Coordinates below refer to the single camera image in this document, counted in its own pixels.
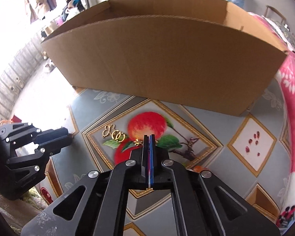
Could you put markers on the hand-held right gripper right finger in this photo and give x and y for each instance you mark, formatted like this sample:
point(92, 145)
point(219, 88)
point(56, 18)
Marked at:
point(153, 167)

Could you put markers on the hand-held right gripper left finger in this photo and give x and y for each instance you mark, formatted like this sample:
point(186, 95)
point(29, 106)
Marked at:
point(145, 167)

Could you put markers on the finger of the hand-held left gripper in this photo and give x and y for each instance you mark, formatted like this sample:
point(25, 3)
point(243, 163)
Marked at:
point(54, 132)
point(59, 142)

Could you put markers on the brown cardboard box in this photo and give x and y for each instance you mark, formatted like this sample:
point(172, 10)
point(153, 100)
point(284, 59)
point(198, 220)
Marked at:
point(162, 66)

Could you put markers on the fruit print tablecloth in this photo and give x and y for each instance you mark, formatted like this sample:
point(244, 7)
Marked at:
point(100, 108)

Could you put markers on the white green fluffy blanket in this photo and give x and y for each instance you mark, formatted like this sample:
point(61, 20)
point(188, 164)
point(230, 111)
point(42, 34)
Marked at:
point(14, 209)

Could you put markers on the pile of clothes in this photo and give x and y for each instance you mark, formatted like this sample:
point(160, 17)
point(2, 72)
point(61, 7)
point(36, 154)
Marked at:
point(73, 5)

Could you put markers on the grey lace trimmed pillow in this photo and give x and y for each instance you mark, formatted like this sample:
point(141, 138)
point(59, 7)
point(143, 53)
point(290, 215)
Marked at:
point(291, 39)

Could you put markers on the wooden chair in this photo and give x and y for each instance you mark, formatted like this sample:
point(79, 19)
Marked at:
point(275, 11)

